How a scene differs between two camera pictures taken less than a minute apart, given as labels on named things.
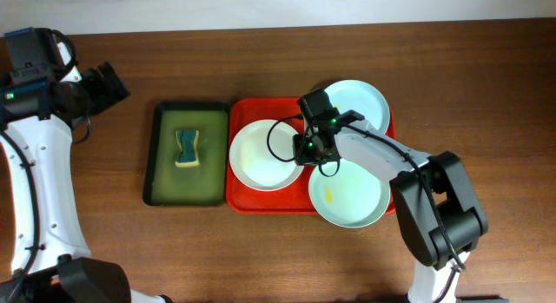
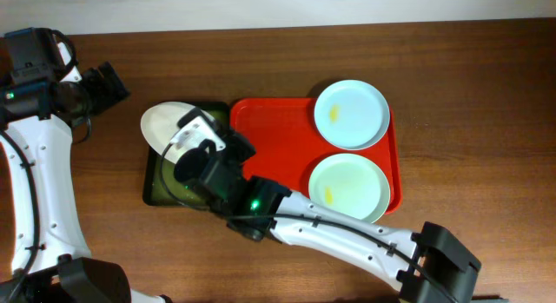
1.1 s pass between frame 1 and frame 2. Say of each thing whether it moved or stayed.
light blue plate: stayed
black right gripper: moved
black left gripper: stayed
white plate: moved
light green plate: stayed
